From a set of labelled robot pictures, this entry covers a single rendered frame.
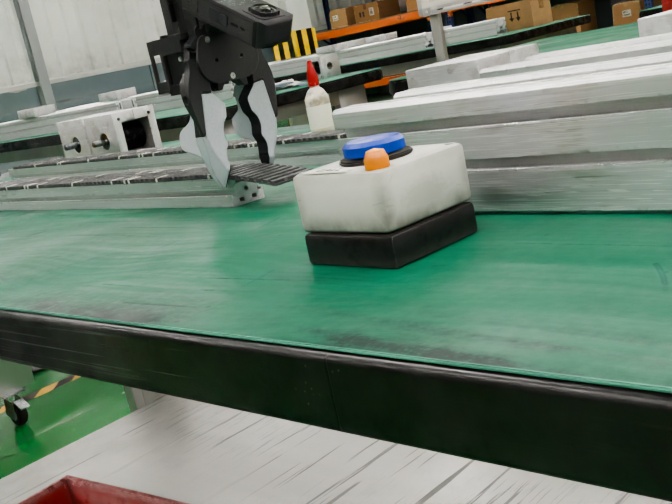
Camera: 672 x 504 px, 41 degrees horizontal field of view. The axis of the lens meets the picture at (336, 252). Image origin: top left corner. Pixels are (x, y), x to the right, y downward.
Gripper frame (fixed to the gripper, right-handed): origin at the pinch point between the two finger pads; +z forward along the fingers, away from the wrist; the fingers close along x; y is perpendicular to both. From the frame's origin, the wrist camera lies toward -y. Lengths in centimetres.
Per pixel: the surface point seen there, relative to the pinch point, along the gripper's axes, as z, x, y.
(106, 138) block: -2, -28, 77
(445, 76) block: -4.9, -14.0, -15.0
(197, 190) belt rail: 1.6, 2.0, 6.7
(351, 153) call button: -3.4, 15.1, -30.9
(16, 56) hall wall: -75, -491, 1102
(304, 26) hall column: -30, -544, 592
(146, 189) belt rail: 1.3, 2.0, 16.5
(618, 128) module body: -1.9, 5.1, -43.4
